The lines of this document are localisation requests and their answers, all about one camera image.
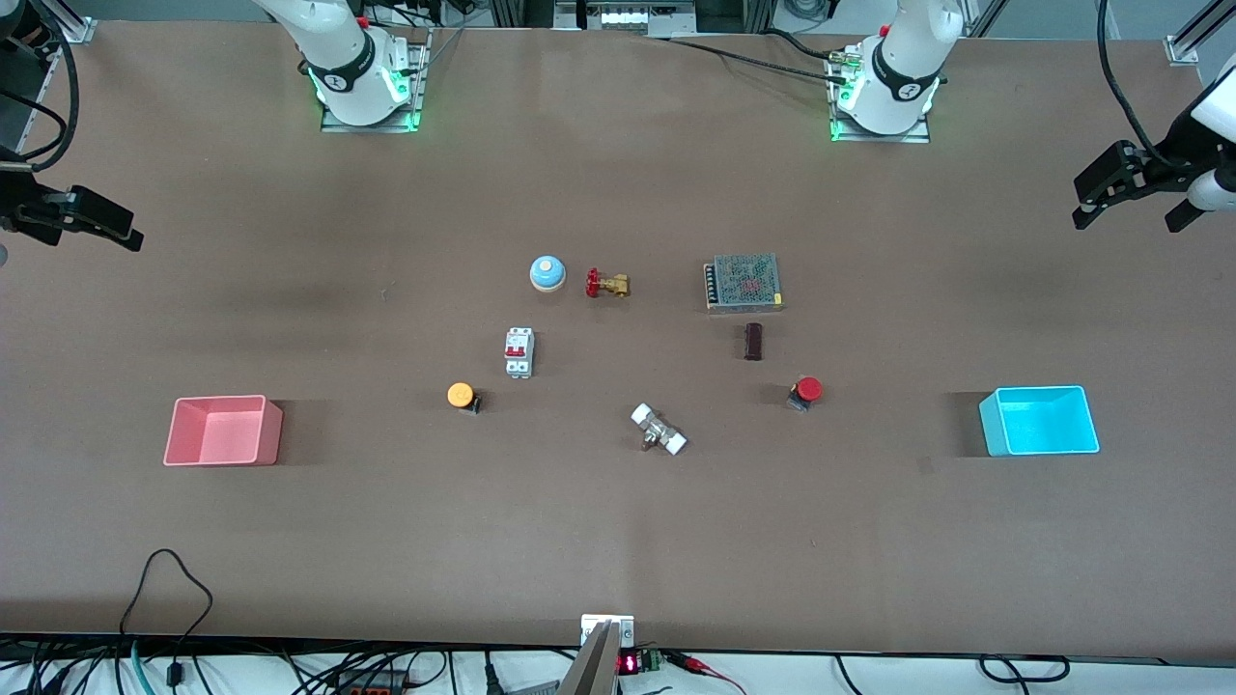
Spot pink plastic bin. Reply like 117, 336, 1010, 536
162, 394, 284, 468

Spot cyan plastic bin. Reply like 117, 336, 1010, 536
978, 385, 1101, 458

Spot metal mesh power supply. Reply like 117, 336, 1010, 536
703, 253, 785, 315

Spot white power strip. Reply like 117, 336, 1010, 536
555, 0, 696, 38

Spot orange black box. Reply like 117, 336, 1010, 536
328, 669, 411, 695

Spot metal fitting white ends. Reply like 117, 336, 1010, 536
631, 403, 688, 456

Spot grey aluminium bar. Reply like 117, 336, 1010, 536
558, 621, 620, 695

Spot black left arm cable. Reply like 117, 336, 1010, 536
1096, 0, 1174, 165

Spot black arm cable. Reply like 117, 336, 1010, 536
0, 0, 80, 173
1096, 0, 1174, 165

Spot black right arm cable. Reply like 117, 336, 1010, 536
0, 0, 80, 173

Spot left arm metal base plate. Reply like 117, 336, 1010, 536
829, 43, 933, 145

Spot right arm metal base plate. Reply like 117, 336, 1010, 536
321, 29, 432, 134

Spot black cable across table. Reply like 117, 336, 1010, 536
666, 37, 851, 80

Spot thin black looped cable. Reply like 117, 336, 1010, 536
118, 548, 214, 688

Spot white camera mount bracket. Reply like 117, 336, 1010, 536
580, 614, 636, 650

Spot red clip lead cable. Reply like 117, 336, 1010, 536
666, 653, 749, 695

